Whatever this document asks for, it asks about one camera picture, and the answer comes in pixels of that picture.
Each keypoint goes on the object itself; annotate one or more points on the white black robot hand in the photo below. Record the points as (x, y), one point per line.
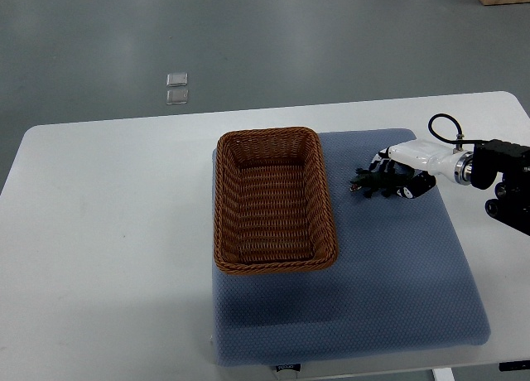
(428, 160)

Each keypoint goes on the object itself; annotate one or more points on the dark green toy crocodile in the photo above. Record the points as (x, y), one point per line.
(385, 181)

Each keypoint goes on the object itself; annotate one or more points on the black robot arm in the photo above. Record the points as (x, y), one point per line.
(505, 166)

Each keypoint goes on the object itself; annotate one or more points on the brown wicker basket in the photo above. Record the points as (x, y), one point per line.
(272, 209)

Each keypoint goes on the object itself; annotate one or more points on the blue textured cushion mat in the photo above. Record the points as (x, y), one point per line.
(401, 281)

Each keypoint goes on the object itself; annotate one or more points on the table control panel label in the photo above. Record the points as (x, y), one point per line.
(290, 367)

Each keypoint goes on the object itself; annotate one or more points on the lower metal floor plate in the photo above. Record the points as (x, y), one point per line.
(177, 96)

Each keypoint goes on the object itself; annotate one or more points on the metal floor plate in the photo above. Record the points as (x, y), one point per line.
(177, 96)
(177, 79)

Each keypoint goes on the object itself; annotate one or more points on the upper metal floor plate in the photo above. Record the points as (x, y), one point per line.
(177, 79)

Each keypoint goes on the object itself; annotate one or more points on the black table edge handle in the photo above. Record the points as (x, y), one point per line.
(514, 366)

